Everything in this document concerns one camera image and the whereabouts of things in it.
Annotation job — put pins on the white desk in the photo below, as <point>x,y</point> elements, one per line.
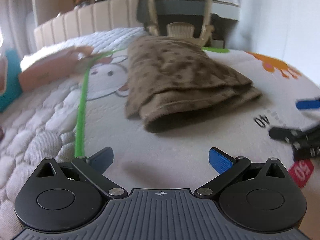
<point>225,10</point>

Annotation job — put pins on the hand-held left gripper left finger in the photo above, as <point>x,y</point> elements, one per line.
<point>103,158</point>

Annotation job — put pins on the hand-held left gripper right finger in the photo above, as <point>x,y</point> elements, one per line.
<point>220,161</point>

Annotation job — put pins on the teal box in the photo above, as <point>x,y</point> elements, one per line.
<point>11,80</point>

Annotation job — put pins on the printed cartoon bed mat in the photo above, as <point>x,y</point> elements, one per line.
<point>175,150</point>

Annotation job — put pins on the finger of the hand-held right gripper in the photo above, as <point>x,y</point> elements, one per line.
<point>307,103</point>
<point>282,133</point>

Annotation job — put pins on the brown knitted sweater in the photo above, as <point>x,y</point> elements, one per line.
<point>180,80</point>

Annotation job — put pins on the beige mesh office chair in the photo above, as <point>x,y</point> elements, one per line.
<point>180,7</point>

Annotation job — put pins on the white waffle quilt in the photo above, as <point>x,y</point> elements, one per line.
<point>107,37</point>

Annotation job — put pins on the white quilted bed sheet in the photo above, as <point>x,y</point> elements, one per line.
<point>37,135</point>

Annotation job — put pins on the beige padded headboard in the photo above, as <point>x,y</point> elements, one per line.
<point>87,20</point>

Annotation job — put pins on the pink box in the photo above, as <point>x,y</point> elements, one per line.
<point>50,70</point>

